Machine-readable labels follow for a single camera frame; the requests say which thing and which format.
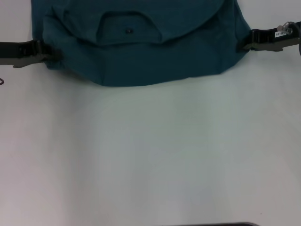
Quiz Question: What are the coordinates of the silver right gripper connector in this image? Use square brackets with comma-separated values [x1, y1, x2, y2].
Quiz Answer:
[277, 21, 294, 35]

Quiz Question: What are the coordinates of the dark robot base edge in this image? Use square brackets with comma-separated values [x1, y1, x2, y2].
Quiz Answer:
[207, 222, 259, 226]

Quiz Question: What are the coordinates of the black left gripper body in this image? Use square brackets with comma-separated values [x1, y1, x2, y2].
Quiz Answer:
[0, 40, 38, 69]

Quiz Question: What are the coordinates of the teal blue FREE print T-shirt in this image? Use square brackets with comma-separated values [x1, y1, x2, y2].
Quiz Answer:
[31, 0, 253, 87]

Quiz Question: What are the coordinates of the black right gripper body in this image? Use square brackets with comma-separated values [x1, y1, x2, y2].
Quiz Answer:
[255, 24, 301, 52]

